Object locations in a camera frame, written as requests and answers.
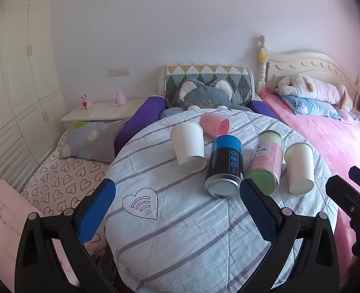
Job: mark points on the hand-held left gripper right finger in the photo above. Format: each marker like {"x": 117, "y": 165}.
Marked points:
{"x": 259, "y": 213}

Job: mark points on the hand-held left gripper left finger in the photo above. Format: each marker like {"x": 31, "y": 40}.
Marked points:
{"x": 97, "y": 212}

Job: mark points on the slim white paper cup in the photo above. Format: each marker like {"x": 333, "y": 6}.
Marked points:
{"x": 299, "y": 164}

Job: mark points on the wide white paper cup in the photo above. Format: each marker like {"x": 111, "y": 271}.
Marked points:
{"x": 187, "y": 143}

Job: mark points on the pink speckled plastic cup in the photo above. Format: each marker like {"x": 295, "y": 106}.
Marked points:
{"x": 212, "y": 125}

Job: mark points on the heart print bedsheet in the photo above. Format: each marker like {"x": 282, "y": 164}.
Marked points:
{"x": 61, "y": 186}

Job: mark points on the pink bedsheet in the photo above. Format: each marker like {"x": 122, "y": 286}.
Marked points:
{"x": 329, "y": 140}

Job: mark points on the green and pink can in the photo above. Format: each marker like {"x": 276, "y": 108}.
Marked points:
{"x": 266, "y": 158}

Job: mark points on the white pillow with blue print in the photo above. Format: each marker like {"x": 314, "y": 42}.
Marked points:
{"x": 354, "y": 117}

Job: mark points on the blue and black can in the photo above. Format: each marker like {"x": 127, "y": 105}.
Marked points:
{"x": 225, "y": 161}

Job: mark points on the grey flower pillow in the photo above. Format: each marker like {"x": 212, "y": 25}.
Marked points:
{"x": 91, "y": 142}

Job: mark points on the blue printed pillow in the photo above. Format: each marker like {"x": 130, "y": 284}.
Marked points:
{"x": 308, "y": 105}

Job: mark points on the purple bed bumper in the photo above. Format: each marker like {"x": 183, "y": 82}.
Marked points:
{"x": 260, "y": 107}
{"x": 134, "y": 122}

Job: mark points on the white dog plush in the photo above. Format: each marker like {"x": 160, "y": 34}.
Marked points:
{"x": 320, "y": 90}

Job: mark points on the white nightstand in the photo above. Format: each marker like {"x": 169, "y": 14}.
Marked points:
{"x": 106, "y": 111}

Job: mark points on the white rabbit figurine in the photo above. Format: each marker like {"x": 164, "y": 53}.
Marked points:
{"x": 84, "y": 103}

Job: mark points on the pink toy figurine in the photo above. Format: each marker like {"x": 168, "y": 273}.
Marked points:
{"x": 120, "y": 98}

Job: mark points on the cream wooden headboard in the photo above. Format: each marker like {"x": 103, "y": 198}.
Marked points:
{"x": 305, "y": 64}

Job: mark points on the grey cat plush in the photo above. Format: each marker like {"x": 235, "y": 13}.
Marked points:
{"x": 204, "y": 97}

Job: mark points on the white wardrobe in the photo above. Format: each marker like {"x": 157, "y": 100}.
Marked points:
{"x": 18, "y": 82}

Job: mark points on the diamond patterned cushion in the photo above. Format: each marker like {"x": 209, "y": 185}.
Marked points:
{"x": 198, "y": 71}

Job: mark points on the white wall socket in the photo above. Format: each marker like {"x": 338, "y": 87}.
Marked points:
{"x": 118, "y": 72}

